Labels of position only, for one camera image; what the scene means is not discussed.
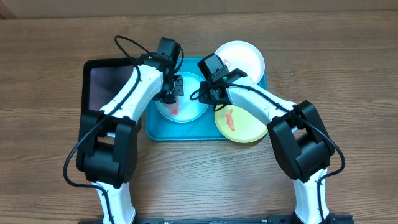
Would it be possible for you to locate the green and orange sponge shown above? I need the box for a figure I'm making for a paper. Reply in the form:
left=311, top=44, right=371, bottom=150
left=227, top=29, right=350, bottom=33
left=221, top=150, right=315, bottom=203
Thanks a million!
left=164, top=102, right=179, bottom=116

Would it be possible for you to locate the light blue plate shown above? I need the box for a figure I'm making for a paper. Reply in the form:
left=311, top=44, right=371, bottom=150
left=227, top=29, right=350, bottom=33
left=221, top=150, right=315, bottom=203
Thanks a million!
left=155, top=72, right=208, bottom=123

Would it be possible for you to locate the yellow-green plate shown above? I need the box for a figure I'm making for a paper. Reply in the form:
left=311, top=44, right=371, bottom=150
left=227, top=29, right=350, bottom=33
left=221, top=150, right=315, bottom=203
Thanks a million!
left=215, top=105, right=268, bottom=143

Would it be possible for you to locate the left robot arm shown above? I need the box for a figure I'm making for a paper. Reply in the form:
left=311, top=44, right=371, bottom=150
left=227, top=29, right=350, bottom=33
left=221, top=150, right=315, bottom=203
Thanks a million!
left=63, top=37, right=184, bottom=223

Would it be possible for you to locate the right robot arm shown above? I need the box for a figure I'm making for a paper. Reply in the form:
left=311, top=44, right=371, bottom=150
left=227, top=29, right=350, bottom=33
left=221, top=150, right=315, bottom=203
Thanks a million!
left=198, top=68, right=339, bottom=223

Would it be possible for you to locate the teal plastic tray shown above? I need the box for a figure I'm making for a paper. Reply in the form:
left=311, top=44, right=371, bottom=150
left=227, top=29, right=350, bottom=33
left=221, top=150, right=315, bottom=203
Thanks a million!
left=144, top=57, right=269, bottom=142

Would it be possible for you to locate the black rectangular tray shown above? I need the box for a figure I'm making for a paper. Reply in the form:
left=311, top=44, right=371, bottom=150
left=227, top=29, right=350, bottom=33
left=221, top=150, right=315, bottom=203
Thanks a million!
left=81, top=58, right=133, bottom=117

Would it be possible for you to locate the white plate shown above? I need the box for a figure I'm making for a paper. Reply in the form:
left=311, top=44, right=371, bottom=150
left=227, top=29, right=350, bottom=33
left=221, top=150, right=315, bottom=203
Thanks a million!
left=215, top=40, right=266, bottom=84

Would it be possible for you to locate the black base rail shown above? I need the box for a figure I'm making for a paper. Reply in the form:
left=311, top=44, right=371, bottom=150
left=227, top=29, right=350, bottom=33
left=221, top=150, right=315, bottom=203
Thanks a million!
left=78, top=214, right=354, bottom=224

